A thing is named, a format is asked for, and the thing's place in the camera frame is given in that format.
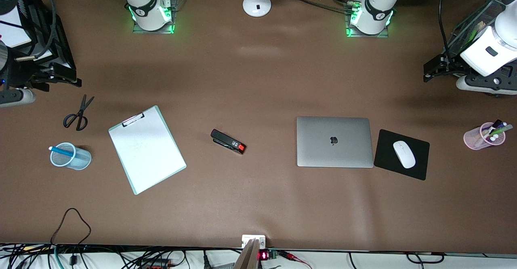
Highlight blue marker white cap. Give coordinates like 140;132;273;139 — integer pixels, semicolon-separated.
48;146;76;158

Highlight silver laptop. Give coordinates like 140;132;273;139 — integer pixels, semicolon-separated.
296;116;374;168

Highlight green marker in pink cup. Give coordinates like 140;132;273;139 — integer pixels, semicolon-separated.
491;124;513;138

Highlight black stacked paper tray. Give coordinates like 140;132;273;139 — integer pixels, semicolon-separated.
0;0;77;84

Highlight pink mesh cup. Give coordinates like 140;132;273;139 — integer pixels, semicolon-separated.
464;122;506;150

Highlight light blue mesh cup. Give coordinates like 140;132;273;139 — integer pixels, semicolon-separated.
50;142;92;171

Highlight white computer mouse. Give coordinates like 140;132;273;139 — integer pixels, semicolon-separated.
393;141;416;169

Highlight black mouse pad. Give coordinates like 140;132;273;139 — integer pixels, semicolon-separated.
374;129;430;181

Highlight mint clipboard with white paper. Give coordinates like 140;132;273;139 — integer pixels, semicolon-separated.
108;105;187;195

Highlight black stapler with red end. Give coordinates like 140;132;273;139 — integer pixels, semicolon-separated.
210;129;246;155

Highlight white mounting block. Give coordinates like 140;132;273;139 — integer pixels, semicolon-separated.
242;235;266;249

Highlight black blue-handled scissors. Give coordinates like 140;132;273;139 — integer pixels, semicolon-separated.
63;95;95;131

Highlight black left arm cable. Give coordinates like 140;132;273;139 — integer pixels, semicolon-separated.
438;0;456;59

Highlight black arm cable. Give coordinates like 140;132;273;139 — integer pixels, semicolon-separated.
438;0;456;59
12;0;56;59

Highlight black wire mesh organizer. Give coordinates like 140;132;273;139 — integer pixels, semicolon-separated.
444;0;510;61

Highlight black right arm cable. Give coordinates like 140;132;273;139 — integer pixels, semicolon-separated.
12;0;56;59

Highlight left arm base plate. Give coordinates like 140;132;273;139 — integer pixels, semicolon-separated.
345;0;391;38

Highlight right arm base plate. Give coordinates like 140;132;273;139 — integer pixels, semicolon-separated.
132;0;179;34

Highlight black table cables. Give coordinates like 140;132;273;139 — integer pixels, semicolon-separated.
279;0;358;13

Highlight black looped cable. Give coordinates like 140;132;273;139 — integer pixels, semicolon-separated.
50;208;92;246

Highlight tangle of floor cables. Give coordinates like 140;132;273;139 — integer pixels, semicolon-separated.
0;243;243;269

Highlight red wire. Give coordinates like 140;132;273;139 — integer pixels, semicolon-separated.
279;251;312;269

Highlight wooden camera stand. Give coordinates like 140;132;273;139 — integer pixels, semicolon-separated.
233;239;261;269

